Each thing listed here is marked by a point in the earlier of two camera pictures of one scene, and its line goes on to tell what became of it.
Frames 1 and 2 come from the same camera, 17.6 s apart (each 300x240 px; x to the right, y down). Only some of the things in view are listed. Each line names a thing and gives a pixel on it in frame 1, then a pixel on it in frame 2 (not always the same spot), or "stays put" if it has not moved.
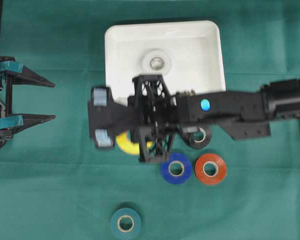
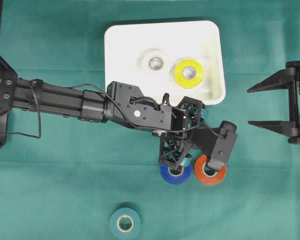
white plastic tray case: x=188 y=55 stays put
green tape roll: x=125 y=223 stays put
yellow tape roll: x=129 y=147 -> x=191 y=83
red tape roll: x=210 y=169 stays put
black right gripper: x=242 y=114 -> x=299 y=71
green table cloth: x=51 y=182 stays put
